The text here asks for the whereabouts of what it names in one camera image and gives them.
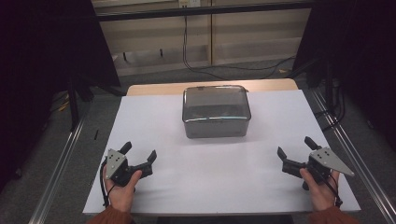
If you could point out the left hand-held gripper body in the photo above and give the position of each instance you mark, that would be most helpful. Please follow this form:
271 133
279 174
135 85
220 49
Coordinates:
115 165

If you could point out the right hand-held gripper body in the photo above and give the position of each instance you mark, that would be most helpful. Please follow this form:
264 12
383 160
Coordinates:
325 161

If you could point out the hinged gray box lid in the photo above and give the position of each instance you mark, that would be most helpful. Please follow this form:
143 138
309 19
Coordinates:
216 102

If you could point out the person's left hand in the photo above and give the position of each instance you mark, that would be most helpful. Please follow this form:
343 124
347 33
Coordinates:
121 194

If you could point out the person's right hand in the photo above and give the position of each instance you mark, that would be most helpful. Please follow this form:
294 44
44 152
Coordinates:
320 193

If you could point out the white table mat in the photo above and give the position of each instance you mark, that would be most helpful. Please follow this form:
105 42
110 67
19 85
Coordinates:
202 174

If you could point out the black metal stand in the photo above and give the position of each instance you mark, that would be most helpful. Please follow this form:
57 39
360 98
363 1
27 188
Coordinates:
329 90
73 102

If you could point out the wooden table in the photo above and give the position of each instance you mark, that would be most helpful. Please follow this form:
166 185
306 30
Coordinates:
155 88

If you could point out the black curtain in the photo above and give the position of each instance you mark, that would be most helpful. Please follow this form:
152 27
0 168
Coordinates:
37 62
367 62

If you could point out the metal floor rail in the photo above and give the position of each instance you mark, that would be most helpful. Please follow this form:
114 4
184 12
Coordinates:
59 171
358 155

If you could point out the black horizontal frame bar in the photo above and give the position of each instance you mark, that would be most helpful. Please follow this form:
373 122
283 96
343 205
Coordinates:
202 11

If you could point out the white wall outlet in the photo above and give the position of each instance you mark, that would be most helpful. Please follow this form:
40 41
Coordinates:
189 3

